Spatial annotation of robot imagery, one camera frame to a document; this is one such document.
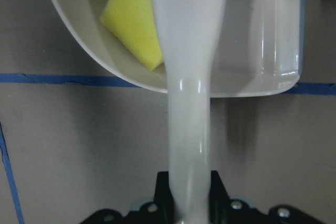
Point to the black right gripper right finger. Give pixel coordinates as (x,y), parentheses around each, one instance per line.
(224,209)

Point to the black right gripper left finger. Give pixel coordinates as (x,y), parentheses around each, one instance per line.
(159,210)

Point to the beige plastic dustpan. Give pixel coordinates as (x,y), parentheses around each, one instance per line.
(259,52)

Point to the yellow sponge piece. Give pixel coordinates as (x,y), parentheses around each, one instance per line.
(132,22)

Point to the white hand brush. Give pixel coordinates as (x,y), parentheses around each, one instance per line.
(188,33)

